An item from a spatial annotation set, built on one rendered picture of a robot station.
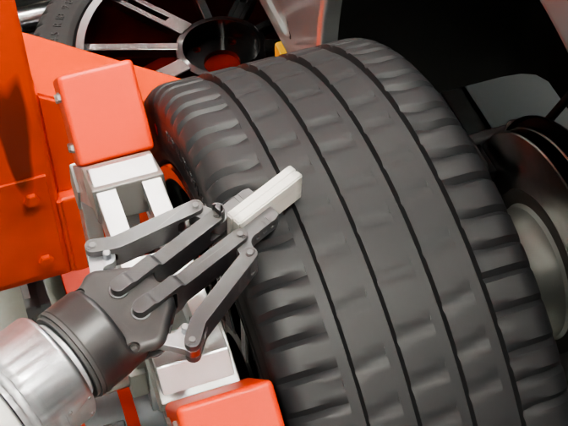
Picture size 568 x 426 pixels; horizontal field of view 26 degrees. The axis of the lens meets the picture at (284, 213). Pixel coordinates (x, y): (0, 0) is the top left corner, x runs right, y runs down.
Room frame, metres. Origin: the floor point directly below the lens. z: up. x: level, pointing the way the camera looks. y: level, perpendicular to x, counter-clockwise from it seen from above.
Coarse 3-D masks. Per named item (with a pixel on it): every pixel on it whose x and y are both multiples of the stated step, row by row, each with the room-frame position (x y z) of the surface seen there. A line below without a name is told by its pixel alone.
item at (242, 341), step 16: (176, 176) 0.78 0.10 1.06; (176, 192) 0.88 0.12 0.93; (224, 272) 0.64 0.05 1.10; (208, 288) 0.83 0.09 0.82; (224, 320) 0.74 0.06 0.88; (240, 320) 0.67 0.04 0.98; (240, 336) 0.69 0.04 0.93; (240, 352) 0.73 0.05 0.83; (240, 368) 0.73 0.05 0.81; (256, 368) 0.65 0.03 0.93
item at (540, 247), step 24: (504, 144) 0.93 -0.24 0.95; (528, 144) 0.89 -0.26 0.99; (552, 144) 0.88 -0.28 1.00; (504, 168) 0.92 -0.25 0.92; (528, 168) 0.88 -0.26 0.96; (552, 168) 0.84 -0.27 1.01; (504, 192) 0.91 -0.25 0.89; (528, 192) 0.87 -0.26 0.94; (552, 192) 0.83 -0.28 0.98; (528, 216) 0.85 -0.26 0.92; (552, 216) 0.82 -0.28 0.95; (528, 240) 0.81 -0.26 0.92; (552, 240) 0.81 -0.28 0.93; (552, 264) 0.79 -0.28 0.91; (552, 288) 0.77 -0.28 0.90; (552, 312) 0.76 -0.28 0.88
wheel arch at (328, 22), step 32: (320, 0) 1.17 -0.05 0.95; (352, 0) 1.18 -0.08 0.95; (384, 0) 1.19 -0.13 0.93; (416, 0) 1.21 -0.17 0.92; (448, 0) 1.23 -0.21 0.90; (480, 0) 1.25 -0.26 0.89; (512, 0) 1.26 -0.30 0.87; (320, 32) 1.17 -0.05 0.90; (352, 32) 1.19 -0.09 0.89; (384, 32) 1.20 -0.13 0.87; (416, 32) 1.22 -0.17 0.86; (448, 32) 1.23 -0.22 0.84; (480, 32) 1.25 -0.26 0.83; (512, 32) 1.26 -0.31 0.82; (544, 32) 1.25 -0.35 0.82; (416, 64) 1.22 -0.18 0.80; (448, 64) 1.23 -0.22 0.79; (480, 64) 1.24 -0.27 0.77; (512, 64) 1.26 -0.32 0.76; (544, 64) 1.24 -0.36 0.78
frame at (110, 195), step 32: (128, 160) 0.75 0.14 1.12; (96, 192) 0.71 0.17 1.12; (128, 192) 0.72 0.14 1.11; (160, 192) 0.71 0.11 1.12; (96, 224) 0.85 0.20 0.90; (128, 224) 0.87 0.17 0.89; (224, 352) 0.54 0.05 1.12; (160, 384) 0.52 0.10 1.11; (192, 384) 0.52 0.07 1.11; (224, 384) 0.53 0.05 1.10
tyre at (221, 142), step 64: (256, 64) 0.88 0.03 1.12; (320, 64) 0.85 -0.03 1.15; (384, 64) 0.83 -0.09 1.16; (192, 128) 0.75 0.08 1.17; (256, 128) 0.74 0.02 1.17; (320, 128) 0.73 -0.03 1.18; (384, 128) 0.73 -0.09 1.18; (448, 128) 0.73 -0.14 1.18; (192, 192) 0.72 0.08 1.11; (320, 192) 0.66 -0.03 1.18; (384, 192) 0.67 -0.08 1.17; (448, 192) 0.66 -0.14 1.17; (320, 256) 0.60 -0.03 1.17; (384, 256) 0.61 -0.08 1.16; (448, 256) 0.61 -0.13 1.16; (512, 256) 0.61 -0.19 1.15; (256, 320) 0.56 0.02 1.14; (320, 320) 0.55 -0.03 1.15; (384, 320) 0.56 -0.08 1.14; (448, 320) 0.56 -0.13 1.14; (512, 320) 0.57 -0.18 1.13; (320, 384) 0.51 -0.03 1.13; (384, 384) 0.51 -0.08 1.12; (448, 384) 0.52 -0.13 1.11; (512, 384) 0.53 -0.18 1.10
